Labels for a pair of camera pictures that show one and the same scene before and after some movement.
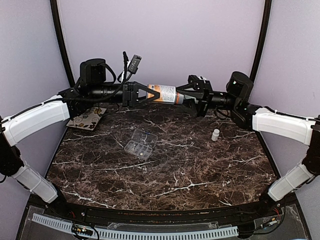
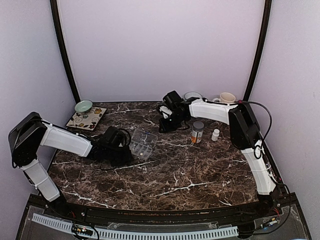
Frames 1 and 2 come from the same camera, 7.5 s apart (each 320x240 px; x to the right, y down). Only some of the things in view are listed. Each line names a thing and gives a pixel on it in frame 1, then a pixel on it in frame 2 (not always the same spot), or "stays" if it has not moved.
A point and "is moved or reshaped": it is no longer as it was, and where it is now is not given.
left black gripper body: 128,97 to 117,158
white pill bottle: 215,135 stays
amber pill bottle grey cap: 180,98 is moved or reshaped
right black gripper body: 208,97 to 173,124
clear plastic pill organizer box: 141,144 stays
